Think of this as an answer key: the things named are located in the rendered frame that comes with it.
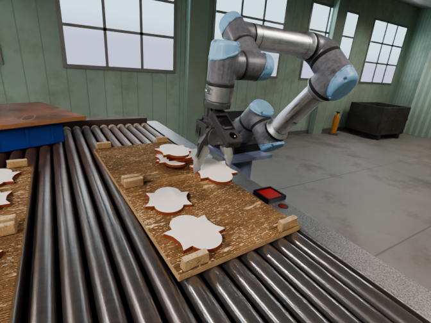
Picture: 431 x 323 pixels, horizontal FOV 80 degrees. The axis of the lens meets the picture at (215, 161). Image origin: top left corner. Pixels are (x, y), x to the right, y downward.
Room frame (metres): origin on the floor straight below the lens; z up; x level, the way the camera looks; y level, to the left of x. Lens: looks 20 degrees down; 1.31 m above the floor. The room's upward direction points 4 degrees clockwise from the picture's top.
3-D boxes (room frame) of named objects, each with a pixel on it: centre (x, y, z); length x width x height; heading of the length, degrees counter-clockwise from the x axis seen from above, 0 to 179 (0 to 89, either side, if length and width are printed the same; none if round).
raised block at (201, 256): (0.41, 0.02, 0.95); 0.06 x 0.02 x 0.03; 125
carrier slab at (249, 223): (0.65, 0.03, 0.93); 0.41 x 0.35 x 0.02; 35
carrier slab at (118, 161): (0.99, 0.27, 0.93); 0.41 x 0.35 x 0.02; 35
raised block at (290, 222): (0.56, -0.19, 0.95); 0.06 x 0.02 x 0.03; 125
